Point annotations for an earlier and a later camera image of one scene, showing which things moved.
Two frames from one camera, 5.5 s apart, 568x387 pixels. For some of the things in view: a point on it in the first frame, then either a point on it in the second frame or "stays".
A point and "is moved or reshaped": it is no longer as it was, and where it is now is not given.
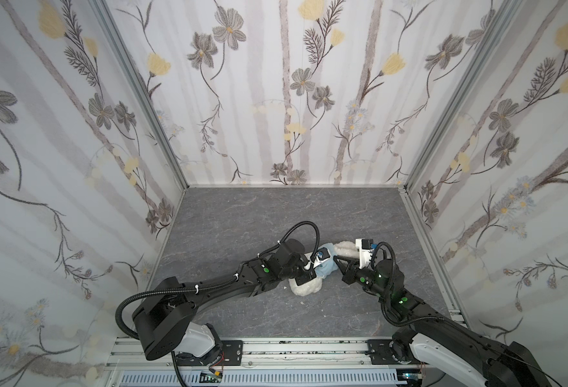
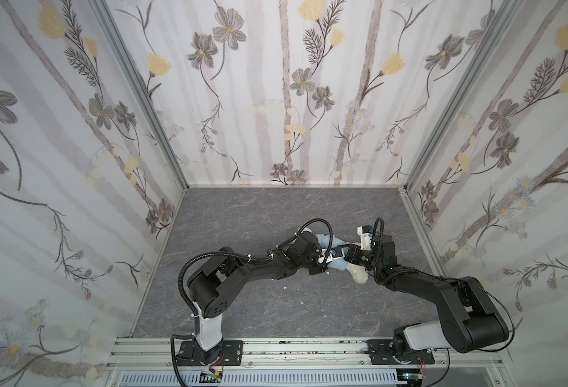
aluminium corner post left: (105, 14) stays
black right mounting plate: (379, 351) stays
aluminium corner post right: (503, 15) stays
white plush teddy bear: (341, 249) is moved or reshaped
